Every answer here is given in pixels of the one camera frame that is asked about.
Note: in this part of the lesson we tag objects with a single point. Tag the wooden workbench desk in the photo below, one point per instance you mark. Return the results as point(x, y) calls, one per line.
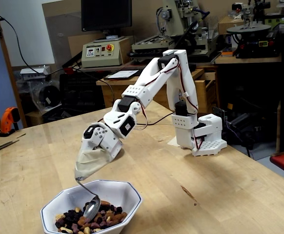
point(110, 93)

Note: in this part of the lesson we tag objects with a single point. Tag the bent metal spoon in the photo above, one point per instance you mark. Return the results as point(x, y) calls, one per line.
point(92, 209)

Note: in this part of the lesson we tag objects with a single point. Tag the small white box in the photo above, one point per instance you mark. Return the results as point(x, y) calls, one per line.
point(32, 72)

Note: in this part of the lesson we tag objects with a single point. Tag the white panel board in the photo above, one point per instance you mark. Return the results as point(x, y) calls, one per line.
point(29, 29)

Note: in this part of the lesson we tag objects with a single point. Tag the black computer monitor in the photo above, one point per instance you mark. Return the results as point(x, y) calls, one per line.
point(105, 14)

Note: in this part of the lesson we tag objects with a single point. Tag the white paper sheet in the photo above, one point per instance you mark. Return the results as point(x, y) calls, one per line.
point(122, 74)

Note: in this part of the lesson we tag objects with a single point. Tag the black storage crate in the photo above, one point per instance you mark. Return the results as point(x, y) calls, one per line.
point(78, 95)

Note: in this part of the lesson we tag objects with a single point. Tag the beige CNC milling machine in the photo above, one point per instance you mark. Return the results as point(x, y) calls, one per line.
point(176, 14)

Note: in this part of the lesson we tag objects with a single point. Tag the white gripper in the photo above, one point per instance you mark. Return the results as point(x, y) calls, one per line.
point(96, 141)

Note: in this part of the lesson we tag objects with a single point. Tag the orange black hand tool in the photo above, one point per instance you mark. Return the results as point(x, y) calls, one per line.
point(9, 117)

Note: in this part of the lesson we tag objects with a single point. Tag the beige machine control box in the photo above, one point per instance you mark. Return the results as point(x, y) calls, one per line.
point(100, 58)

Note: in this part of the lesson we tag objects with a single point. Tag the wooden side bench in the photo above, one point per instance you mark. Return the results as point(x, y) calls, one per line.
point(249, 60)

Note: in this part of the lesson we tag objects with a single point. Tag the large brown cardboard sheet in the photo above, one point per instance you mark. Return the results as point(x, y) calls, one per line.
point(64, 24)

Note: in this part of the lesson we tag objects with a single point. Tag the mixed nuts and raisins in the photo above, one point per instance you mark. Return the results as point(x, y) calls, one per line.
point(107, 217)

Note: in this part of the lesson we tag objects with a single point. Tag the brown cardboard box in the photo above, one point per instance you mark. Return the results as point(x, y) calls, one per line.
point(226, 25)

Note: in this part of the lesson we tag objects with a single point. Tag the beige masking tape wrap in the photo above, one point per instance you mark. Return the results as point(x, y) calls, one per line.
point(90, 163)

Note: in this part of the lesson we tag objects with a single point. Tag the beige tape paper patch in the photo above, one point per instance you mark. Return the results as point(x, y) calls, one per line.
point(174, 143)

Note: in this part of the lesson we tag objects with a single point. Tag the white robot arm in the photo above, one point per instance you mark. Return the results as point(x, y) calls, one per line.
point(183, 80)

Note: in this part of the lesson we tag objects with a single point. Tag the small red clamp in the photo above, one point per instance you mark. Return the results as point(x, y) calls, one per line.
point(69, 70)

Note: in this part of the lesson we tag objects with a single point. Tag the black scroll saw machine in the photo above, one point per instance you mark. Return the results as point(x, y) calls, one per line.
point(254, 46)

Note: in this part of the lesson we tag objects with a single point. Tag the robot controller circuit board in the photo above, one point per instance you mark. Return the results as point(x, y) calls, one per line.
point(218, 112)

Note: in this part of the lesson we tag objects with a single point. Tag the clear plastic bag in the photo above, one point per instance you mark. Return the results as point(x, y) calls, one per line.
point(49, 93)

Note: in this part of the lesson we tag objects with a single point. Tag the white octagonal bowl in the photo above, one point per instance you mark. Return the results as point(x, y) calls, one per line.
point(66, 197)

